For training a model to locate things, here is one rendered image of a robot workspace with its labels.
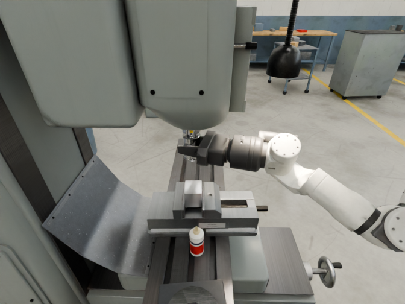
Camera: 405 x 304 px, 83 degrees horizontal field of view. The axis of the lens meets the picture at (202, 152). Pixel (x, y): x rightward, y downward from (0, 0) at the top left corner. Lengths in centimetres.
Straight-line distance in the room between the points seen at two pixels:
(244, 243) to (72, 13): 80
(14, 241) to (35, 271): 13
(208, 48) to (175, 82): 8
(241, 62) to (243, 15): 8
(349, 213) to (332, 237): 163
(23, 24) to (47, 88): 10
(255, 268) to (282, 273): 15
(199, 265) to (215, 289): 24
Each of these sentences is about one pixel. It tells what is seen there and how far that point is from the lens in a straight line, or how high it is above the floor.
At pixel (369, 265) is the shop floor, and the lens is 215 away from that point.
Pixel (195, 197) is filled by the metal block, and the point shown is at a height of 106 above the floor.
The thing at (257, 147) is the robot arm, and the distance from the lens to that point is 55.
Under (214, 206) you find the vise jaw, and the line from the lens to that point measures 71.
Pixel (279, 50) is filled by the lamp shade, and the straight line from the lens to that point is 56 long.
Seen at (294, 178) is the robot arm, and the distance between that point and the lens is 61.
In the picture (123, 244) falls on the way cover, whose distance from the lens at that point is 85.
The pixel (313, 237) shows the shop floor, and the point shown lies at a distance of 211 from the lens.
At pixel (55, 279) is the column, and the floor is 88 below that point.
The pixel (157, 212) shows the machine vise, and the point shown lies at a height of 100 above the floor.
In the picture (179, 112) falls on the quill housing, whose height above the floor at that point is 137.
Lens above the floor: 156
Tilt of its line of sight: 34 degrees down
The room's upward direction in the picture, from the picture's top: straight up
